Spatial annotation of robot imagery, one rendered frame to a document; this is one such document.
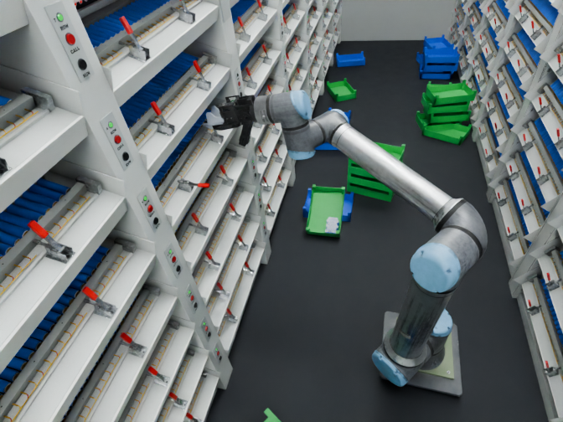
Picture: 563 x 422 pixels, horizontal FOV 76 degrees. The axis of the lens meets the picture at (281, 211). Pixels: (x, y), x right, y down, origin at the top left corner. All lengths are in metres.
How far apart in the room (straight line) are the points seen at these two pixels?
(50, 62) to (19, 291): 0.39
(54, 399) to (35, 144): 0.48
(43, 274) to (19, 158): 0.21
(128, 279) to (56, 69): 0.48
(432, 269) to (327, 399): 0.92
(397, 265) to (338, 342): 0.57
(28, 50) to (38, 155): 0.18
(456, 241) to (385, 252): 1.17
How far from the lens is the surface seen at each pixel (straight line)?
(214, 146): 1.30
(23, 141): 0.73
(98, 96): 0.80
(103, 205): 0.85
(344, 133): 1.21
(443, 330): 1.52
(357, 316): 1.88
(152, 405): 1.23
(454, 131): 3.23
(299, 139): 1.16
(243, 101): 1.21
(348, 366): 1.77
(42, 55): 0.75
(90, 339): 0.90
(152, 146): 0.99
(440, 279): 0.97
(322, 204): 2.26
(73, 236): 0.81
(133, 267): 0.97
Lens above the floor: 1.63
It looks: 43 degrees down
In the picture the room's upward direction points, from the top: 7 degrees counter-clockwise
